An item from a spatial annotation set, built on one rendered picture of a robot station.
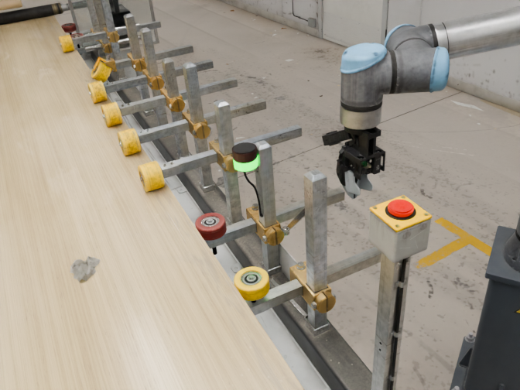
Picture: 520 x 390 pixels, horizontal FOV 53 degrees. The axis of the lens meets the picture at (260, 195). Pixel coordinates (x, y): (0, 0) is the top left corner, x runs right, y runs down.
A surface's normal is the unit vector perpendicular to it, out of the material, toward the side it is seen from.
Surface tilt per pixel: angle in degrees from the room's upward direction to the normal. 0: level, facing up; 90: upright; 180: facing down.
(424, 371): 0
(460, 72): 90
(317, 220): 90
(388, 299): 90
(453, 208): 0
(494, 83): 90
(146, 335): 0
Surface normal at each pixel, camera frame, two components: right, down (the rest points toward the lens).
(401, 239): 0.44, 0.48
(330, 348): -0.07, -0.83
